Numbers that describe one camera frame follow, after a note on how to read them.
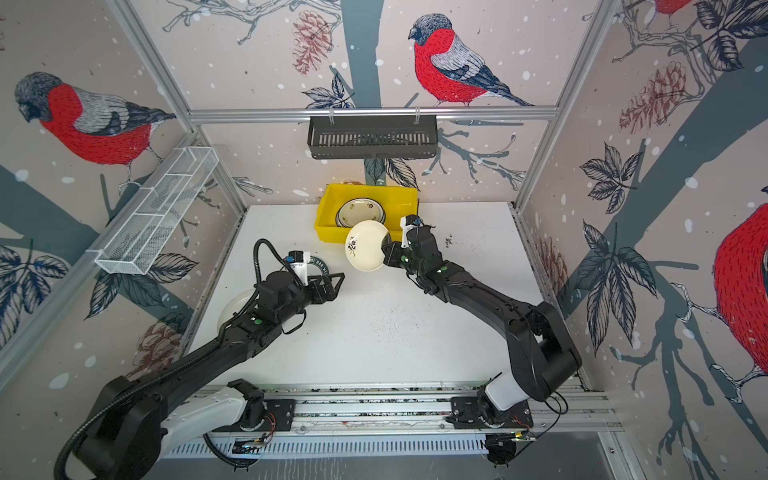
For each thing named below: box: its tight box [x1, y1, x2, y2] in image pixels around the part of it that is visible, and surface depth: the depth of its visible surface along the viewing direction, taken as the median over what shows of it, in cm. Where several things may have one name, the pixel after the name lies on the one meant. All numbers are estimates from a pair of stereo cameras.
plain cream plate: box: [217, 289, 256, 333], surface depth 95 cm
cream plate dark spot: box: [345, 220, 388, 272], surface depth 87 cm
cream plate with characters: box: [335, 198, 386, 228], surface depth 117 cm
